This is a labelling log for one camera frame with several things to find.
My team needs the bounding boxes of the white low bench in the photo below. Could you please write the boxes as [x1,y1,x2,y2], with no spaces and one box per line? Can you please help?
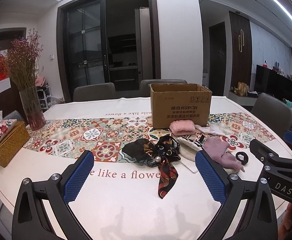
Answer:
[228,91,257,107]

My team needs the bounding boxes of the glass vase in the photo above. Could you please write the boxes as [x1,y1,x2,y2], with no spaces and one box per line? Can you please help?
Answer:
[19,86,46,131]

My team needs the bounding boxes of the white shoe rack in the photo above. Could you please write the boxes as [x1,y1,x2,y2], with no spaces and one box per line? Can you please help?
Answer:
[36,85,62,112]

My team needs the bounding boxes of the cream dotted black sock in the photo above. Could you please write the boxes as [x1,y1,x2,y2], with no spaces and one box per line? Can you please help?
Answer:
[176,137,207,162]

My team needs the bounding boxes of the grey chair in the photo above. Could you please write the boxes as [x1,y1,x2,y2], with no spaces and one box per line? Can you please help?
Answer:
[140,79,187,98]
[73,82,115,102]
[251,93,292,135]

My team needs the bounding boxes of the white cloth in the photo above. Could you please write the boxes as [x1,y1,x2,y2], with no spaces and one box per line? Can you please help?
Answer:
[195,124,227,136]

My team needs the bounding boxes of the pink fluffy cloth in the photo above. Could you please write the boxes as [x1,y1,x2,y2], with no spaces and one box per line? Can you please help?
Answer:
[169,120,196,136]

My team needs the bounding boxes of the grey chair right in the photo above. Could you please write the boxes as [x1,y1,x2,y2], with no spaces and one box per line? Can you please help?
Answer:
[251,93,292,135]

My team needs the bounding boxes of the lilac fuzzy cloth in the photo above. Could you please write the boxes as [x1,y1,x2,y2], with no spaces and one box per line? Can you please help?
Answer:
[203,137,245,174]

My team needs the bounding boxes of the dark wooden door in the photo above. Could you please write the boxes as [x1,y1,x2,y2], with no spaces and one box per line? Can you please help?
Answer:
[208,22,227,96]

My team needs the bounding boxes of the patterned tablecloth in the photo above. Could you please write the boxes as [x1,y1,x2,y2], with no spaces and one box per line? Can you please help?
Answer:
[0,95,292,240]

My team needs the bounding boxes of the dried purple flowers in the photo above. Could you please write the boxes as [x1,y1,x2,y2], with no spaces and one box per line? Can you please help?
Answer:
[4,29,43,91]

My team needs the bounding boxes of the brown cardboard box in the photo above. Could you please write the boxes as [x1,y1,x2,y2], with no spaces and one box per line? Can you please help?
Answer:
[150,83,212,129]

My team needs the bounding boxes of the floral tissue cover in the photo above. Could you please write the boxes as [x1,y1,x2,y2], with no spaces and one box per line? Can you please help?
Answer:
[0,110,18,147]

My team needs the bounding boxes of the grey chair left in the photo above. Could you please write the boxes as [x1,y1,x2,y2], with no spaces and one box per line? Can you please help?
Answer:
[73,82,115,102]

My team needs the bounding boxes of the black sliding glass door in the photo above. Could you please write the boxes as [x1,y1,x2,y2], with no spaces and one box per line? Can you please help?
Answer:
[56,0,161,102]

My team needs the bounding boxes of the red wall calendar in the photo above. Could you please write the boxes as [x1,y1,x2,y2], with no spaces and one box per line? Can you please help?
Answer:
[0,49,11,93]

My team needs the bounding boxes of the black floral silk scarf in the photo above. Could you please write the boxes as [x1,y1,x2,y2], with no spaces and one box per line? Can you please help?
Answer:
[122,135,181,198]

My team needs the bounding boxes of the black hair tie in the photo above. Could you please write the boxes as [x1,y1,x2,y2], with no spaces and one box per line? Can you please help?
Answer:
[235,151,250,166]

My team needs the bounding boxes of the grey chair middle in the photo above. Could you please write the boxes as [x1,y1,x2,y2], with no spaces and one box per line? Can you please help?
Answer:
[140,79,187,98]

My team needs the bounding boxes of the woven tissue box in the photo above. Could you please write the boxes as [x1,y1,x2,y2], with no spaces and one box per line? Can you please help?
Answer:
[0,121,30,167]

